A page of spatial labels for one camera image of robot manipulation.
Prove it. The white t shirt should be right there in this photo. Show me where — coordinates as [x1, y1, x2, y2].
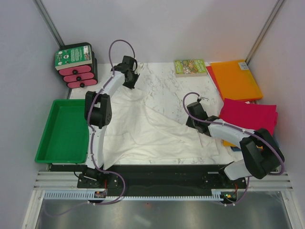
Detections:
[97, 61, 226, 170]

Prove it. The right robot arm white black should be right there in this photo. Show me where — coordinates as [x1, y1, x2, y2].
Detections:
[183, 102, 285, 188]

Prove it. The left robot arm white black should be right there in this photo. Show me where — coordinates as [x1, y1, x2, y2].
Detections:
[84, 56, 139, 169]

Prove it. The magenta folded t shirt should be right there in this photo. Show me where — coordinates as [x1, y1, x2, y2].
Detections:
[219, 99, 278, 135]

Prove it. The black pink drawer stand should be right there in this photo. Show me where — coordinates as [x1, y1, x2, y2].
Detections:
[56, 42, 98, 89]

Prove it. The light green book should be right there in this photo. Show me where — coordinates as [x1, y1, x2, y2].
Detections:
[174, 59, 208, 77]

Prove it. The orange plastic folder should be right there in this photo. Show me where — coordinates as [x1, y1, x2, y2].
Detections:
[210, 60, 263, 102]

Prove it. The green book on stand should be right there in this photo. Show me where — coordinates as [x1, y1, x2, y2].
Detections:
[55, 45, 92, 71]

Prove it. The red folder under orange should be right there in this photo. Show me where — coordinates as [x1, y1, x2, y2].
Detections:
[205, 65, 260, 104]

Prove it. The green plastic tray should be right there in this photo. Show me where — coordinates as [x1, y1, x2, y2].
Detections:
[35, 99, 89, 164]

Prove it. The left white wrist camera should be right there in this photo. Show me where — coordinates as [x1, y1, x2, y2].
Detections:
[134, 64, 142, 74]

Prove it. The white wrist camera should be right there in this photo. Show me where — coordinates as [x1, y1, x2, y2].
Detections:
[196, 96, 210, 103]
[134, 64, 142, 74]

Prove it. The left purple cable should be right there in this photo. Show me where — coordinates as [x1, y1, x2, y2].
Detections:
[42, 39, 139, 218]

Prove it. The purple cable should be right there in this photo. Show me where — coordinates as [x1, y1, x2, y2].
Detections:
[182, 92, 285, 207]
[42, 39, 139, 218]

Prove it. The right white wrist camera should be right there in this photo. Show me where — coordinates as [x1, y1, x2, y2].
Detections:
[196, 96, 210, 103]

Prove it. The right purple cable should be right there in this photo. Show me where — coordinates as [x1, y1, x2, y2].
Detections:
[182, 92, 285, 207]

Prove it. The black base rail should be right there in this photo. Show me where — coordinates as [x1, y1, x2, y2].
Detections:
[50, 165, 246, 196]

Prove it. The white slotted cable duct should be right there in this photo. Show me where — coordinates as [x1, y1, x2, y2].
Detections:
[43, 190, 230, 201]

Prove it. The left aluminium frame post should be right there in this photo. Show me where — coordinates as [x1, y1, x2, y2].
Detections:
[33, 0, 64, 47]

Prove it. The aluminium frame post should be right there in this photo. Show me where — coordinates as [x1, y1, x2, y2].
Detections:
[245, 0, 286, 65]
[33, 0, 64, 47]

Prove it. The right aluminium frame post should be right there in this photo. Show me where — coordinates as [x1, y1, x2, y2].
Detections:
[245, 0, 286, 65]

